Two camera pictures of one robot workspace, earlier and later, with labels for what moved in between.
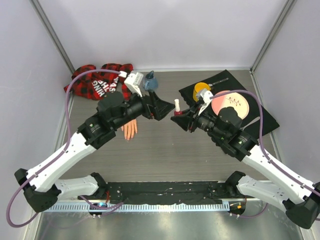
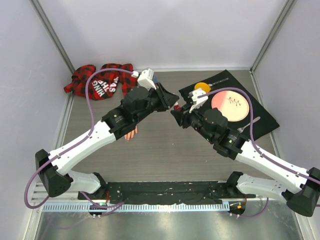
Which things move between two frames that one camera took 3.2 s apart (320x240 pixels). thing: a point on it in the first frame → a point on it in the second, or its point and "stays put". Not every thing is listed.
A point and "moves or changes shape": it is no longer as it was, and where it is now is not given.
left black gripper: (155, 108) → (168, 99)
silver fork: (257, 119) stays put
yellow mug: (199, 87) stays put
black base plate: (144, 192) stays put
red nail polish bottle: (180, 113) moves or changes shape
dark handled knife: (212, 84) stays put
